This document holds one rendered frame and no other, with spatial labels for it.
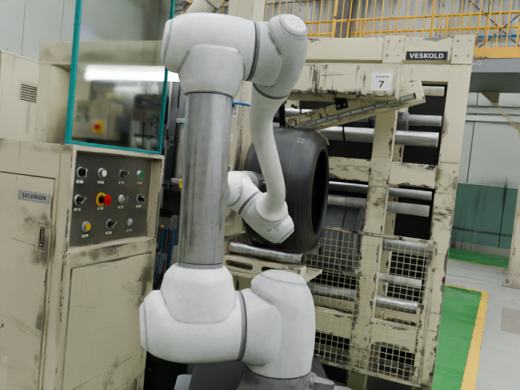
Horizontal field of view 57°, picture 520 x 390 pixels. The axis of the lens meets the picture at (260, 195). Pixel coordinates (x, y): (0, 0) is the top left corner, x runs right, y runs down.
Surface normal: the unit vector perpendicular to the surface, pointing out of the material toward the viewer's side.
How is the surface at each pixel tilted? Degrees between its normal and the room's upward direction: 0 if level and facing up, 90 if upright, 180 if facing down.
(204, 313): 83
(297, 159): 63
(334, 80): 90
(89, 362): 90
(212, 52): 92
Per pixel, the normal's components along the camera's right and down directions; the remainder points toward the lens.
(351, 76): -0.37, 0.01
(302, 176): 0.43, -0.11
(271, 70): 0.26, 0.82
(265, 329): 0.18, -0.05
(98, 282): 0.92, 0.11
